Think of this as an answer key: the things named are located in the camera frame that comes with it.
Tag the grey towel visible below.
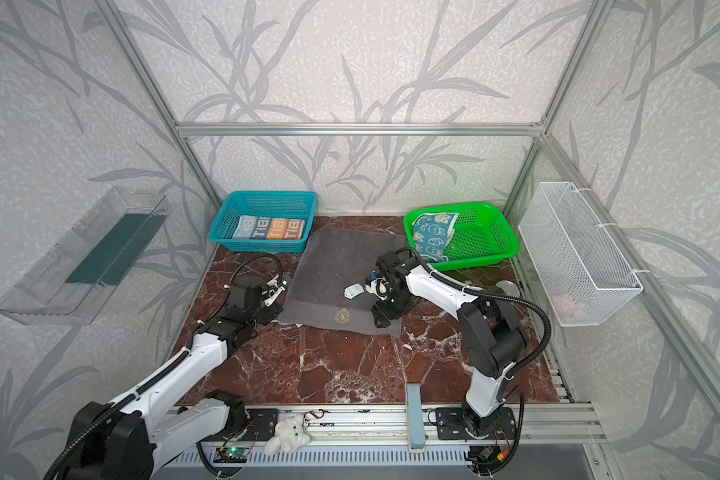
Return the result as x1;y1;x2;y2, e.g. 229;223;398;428
277;226;407;338

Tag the printed rabbit towel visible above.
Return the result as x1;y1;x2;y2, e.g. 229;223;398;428
233;215;306;241

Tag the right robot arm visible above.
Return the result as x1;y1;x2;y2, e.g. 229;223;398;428
365;247;551;439

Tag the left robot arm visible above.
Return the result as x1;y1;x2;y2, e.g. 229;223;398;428
45;253;290;479

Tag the white towel label tag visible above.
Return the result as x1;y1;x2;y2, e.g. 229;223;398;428
344;283;365;300

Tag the teal patterned towel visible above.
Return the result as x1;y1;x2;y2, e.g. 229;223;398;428
412;212;459;263

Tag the teal plastic basket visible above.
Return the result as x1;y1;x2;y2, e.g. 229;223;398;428
208;191;318;253

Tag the green plastic basket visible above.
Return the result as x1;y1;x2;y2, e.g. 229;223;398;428
403;202;519;272

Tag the metal tin can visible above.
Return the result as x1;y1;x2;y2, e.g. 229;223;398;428
496;280;521;298

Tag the white plush toy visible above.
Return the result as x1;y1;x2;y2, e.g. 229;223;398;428
264;416;311;456

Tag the green lit circuit board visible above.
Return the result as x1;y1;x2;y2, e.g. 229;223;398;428
214;447;251;464

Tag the grey blue sponge block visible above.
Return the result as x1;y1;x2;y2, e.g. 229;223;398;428
405;383;426;454

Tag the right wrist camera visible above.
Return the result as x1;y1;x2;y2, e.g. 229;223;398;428
364;272;390;300

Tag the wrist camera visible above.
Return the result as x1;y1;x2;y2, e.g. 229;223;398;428
262;274;290;307
364;272;390;300

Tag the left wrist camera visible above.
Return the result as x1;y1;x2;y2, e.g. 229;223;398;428
262;274;290;307

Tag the pink item in wire basket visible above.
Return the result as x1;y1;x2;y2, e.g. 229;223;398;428
553;294;582;318

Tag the clear plastic wall bin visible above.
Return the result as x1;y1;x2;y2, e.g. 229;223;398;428
0;187;172;326

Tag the white wire mesh basket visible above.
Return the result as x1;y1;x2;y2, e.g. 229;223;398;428
519;182;643;327

